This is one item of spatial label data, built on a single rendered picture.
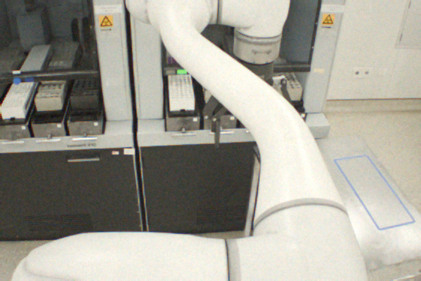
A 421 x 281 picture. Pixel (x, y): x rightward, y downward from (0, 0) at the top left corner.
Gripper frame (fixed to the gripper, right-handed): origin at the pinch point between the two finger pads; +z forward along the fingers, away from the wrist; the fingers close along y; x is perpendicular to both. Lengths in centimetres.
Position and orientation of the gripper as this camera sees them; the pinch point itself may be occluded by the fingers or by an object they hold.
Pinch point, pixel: (246, 137)
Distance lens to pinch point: 93.1
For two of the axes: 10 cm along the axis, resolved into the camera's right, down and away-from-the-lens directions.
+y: 9.9, -0.5, 1.1
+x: -1.2, -6.1, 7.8
